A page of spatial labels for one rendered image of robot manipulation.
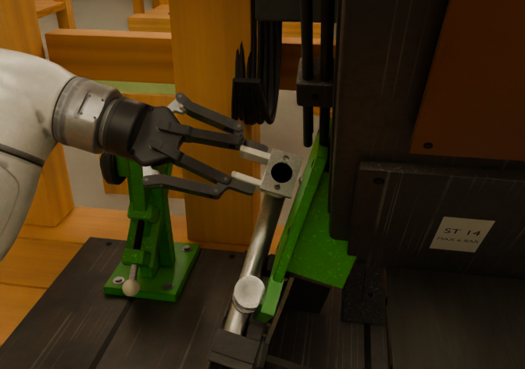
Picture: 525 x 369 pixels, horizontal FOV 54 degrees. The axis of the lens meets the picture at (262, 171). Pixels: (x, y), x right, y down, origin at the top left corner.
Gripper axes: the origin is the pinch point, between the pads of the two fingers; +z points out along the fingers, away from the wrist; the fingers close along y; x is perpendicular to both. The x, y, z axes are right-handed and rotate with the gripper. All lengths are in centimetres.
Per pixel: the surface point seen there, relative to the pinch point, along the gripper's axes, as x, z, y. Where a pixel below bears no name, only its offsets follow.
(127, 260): 21.9, -16.8, -14.8
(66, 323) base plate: 24.8, -22.9, -27.0
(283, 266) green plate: -4.2, 5.8, -11.2
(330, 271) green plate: -3.6, 11.2, -9.9
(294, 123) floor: 307, 3, 134
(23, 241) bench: 46, -44, -17
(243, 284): -0.2, 2.1, -14.1
